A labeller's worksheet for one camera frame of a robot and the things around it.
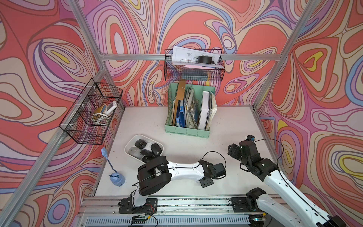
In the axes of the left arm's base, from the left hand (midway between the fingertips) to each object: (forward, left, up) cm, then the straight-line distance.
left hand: (206, 178), depth 83 cm
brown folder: (+37, +15, +32) cm, 51 cm away
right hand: (+11, -16, +11) cm, 23 cm away
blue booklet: (+34, +15, +18) cm, 41 cm away
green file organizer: (+54, +3, +22) cm, 58 cm away
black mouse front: (+14, +36, +6) cm, 39 cm away
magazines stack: (+40, +10, +25) cm, 48 cm away
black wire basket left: (+20, +65, +29) cm, 74 cm away
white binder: (+32, +1, +26) cm, 41 cm away
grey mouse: (+15, +45, +3) cm, 47 cm away
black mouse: (+21, +42, +4) cm, 48 cm away
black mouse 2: (+16, +31, +5) cm, 36 cm away
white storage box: (+23, +49, +6) cm, 54 cm away
